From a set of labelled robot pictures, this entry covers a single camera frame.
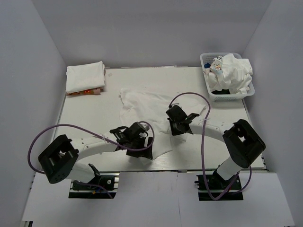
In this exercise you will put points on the folded patterned pink t-shirt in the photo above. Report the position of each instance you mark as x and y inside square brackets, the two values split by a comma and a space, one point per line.
[94, 91]

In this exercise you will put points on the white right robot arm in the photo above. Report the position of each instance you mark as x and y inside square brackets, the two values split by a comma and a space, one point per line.
[243, 143]

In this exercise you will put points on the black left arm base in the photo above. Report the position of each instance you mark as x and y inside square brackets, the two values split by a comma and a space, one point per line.
[103, 187]

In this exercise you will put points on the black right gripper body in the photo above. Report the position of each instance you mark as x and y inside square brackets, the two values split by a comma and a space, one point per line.
[174, 129]

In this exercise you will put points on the green t-shirt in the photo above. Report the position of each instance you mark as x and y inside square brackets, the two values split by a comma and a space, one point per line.
[221, 92]

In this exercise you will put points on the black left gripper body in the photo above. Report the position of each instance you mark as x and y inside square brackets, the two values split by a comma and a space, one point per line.
[138, 144]

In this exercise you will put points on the white printed t-shirt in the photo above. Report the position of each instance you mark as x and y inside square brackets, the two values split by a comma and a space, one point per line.
[229, 72]

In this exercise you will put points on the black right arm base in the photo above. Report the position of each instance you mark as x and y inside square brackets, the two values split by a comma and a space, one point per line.
[220, 189]

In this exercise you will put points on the folded white t-shirt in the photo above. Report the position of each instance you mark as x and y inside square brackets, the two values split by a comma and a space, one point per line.
[85, 77]

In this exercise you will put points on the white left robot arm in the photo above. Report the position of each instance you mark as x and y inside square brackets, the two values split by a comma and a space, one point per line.
[60, 160]

